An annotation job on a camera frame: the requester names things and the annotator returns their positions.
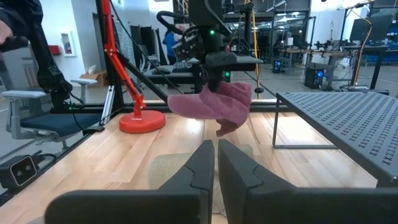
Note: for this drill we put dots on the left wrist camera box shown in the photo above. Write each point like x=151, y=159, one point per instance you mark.
x=188, y=46

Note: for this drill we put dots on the small black depth camera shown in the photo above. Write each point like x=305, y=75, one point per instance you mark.
x=20, y=171

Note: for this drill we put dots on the maroon baseball cap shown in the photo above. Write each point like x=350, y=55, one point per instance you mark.
x=224, y=105

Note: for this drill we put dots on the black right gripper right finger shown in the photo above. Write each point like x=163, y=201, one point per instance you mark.
x=264, y=205

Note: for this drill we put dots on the cardboard box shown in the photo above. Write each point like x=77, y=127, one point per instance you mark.
x=94, y=79

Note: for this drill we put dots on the person's hand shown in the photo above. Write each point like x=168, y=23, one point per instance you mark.
x=4, y=31

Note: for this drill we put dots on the silver aluminium bar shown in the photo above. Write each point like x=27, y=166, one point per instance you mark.
x=107, y=105

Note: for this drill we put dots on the white framed cabinet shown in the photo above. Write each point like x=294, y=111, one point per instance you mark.
x=68, y=43

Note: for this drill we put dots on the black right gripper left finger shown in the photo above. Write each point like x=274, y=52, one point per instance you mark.
x=174, y=205

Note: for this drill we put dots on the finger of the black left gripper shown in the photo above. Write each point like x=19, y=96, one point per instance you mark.
x=212, y=79
x=219, y=79

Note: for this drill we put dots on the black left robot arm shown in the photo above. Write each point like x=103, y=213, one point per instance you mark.
x=205, y=15

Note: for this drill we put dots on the black computer monitor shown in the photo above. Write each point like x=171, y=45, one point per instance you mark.
x=370, y=29

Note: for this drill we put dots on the red lamp stand round base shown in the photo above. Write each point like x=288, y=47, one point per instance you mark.
x=141, y=123

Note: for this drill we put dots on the beige baseball cap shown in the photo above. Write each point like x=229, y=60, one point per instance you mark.
x=168, y=169

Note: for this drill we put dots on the black computer tower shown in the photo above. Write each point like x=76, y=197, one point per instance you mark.
x=314, y=76

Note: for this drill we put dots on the person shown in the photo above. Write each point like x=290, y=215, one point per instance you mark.
x=43, y=56
x=169, y=46

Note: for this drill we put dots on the black rig frame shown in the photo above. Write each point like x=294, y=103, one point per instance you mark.
x=93, y=109

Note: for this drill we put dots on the small red box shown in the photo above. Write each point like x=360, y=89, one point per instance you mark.
x=54, y=50

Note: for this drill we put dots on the white office chair blue seat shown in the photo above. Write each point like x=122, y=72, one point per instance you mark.
x=59, y=123

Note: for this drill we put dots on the black perforated metal shelf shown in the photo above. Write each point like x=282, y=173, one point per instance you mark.
x=342, y=124

